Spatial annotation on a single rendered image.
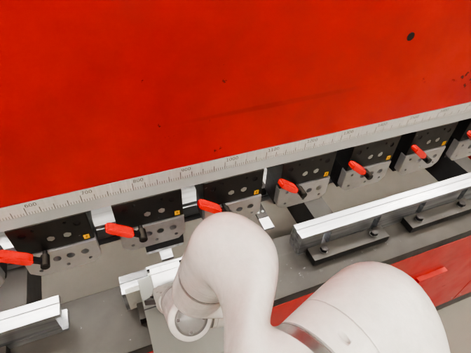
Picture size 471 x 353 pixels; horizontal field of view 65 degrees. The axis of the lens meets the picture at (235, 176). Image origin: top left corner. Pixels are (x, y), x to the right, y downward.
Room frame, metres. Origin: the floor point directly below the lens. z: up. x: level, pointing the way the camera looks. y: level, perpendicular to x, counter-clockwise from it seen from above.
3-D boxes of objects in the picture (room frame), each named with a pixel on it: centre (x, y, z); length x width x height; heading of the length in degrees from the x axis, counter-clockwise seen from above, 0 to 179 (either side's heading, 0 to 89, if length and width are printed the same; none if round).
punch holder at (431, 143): (0.88, -0.53, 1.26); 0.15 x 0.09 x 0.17; 113
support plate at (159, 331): (0.44, 0.12, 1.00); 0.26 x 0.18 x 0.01; 23
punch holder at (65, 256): (0.48, 0.38, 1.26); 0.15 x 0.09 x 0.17; 113
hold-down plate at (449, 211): (0.92, -0.77, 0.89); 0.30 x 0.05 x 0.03; 113
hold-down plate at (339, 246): (0.76, -0.40, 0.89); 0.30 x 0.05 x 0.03; 113
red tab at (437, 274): (0.83, -0.83, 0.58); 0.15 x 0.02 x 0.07; 113
